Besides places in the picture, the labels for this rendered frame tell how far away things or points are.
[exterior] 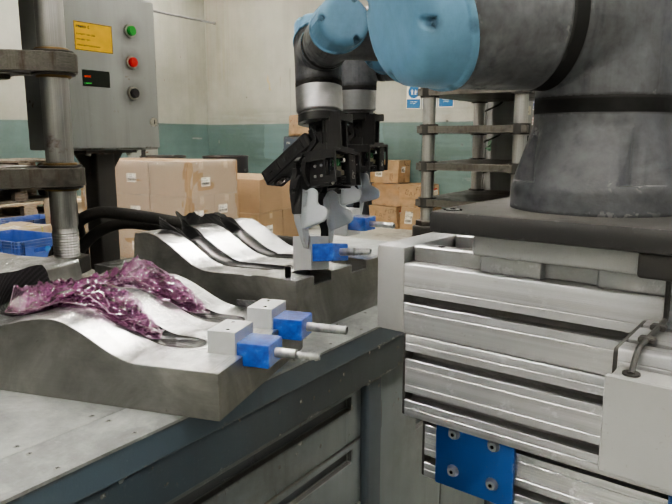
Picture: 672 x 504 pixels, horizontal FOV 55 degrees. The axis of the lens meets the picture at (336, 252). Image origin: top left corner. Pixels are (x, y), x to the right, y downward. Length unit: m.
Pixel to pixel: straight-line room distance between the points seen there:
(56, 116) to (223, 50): 8.62
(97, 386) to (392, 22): 0.51
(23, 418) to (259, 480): 0.36
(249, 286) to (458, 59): 0.61
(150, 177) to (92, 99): 3.37
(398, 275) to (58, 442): 0.38
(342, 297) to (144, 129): 0.97
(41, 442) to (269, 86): 8.89
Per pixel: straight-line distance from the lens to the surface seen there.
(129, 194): 5.30
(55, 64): 1.56
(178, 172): 4.92
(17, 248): 4.69
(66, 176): 1.55
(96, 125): 1.78
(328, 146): 1.00
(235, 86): 9.92
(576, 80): 0.58
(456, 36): 0.51
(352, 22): 0.93
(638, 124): 0.59
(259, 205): 5.65
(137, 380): 0.76
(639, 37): 0.59
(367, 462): 1.23
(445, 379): 0.66
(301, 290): 0.98
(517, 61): 0.54
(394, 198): 7.87
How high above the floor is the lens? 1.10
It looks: 10 degrees down
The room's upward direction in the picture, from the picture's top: straight up
